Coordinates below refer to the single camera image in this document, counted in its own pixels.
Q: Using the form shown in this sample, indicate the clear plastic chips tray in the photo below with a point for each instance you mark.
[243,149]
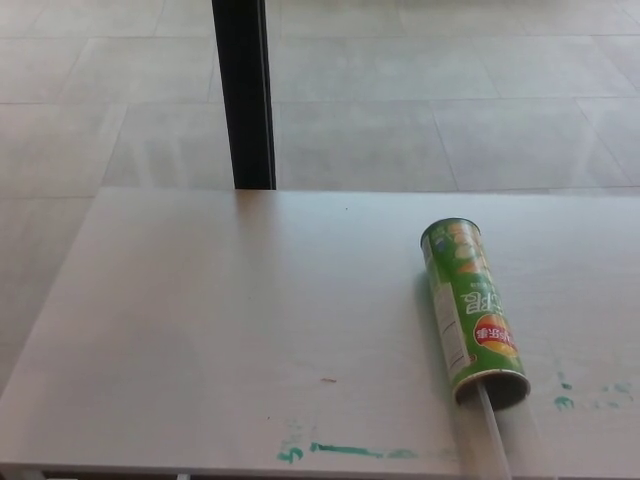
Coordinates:
[492,430]

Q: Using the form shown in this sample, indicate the green chips canister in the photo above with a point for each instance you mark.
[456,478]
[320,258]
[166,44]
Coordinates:
[462,295]

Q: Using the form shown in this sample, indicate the black vertical pillar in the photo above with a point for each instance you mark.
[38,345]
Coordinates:
[243,95]

